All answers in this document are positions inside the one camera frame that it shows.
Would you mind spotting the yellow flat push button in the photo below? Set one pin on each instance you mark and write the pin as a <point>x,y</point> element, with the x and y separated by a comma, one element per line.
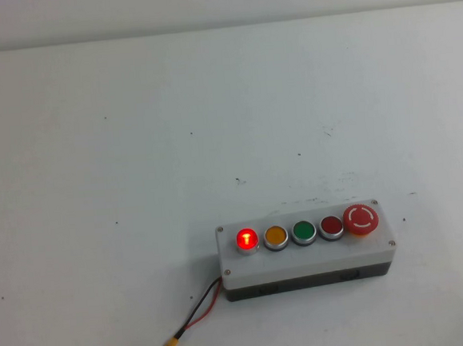
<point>276,236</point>

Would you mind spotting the dark red flat push button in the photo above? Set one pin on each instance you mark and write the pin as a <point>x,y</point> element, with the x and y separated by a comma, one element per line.
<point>331,226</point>

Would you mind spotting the red mushroom emergency stop button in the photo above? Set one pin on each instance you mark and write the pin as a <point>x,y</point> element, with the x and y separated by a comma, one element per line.
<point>360,218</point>

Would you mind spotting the green flat push button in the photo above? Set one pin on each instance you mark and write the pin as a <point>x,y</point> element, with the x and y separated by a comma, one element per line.
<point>303,231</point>

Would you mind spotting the red indicator lamp button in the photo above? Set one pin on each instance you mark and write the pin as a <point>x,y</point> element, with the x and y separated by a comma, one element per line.
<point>247,239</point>

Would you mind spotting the grey push-button control box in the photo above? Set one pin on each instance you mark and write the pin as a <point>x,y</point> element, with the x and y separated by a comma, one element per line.
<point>302,259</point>

